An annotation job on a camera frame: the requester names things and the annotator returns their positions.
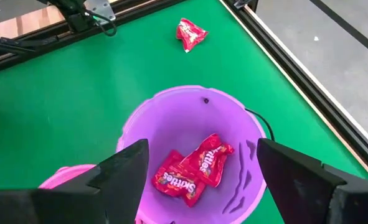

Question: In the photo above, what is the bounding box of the black aluminium table frame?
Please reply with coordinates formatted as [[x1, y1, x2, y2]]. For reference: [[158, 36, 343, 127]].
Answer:
[[0, 0, 368, 181]]

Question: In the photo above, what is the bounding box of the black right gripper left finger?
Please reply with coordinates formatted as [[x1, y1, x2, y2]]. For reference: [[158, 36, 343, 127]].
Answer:
[[0, 138, 150, 224]]

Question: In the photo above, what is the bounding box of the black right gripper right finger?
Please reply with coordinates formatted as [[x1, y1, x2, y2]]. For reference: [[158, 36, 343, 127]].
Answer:
[[256, 138, 368, 224]]

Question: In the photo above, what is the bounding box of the small black frame clamp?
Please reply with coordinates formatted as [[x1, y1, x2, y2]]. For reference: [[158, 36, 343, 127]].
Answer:
[[233, 0, 261, 12]]

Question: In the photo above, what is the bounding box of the red Skittles candy pack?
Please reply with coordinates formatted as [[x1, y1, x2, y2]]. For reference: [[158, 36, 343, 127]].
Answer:
[[179, 133, 235, 189], [151, 149, 207, 208], [176, 17, 209, 54]]

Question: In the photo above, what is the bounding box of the purple halloween bucket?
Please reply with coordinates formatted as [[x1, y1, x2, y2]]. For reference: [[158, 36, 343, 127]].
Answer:
[[116, 85, 276, 224]]

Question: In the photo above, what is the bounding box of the green table mat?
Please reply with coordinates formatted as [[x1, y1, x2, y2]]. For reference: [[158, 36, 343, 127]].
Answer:
[[0, 0, 368, 224]]

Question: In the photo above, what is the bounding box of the pink halloween bucket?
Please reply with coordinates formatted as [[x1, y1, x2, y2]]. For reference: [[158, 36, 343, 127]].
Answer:
[[39, 164, 97, 190]]

